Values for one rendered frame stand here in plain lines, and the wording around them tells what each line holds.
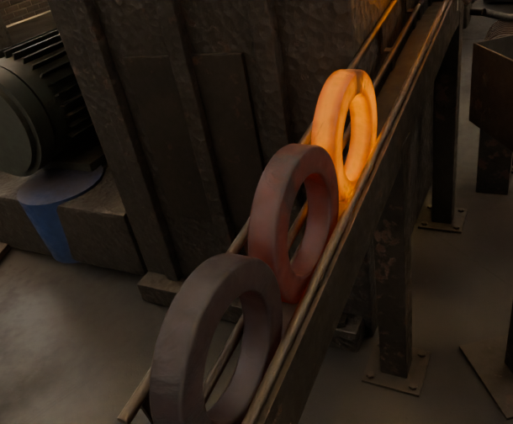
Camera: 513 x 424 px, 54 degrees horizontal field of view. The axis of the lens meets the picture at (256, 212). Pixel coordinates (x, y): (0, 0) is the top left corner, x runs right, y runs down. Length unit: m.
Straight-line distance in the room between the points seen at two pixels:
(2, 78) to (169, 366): 1.44
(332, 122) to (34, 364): 1.18
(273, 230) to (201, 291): 0.12
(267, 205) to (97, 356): 1.06
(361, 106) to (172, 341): 0.48
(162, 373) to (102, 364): 1.06
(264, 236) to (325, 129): 0.19
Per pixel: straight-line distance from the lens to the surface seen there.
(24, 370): 1.59
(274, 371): 0.51
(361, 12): 0.98
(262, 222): 0.51
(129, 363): 1.44
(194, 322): 0.40
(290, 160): 0.53
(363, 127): 0.78
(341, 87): 0.66
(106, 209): 1.62
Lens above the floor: 0.99
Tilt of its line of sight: 32 degrees down
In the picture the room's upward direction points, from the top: 12 degrees counter-clockwise
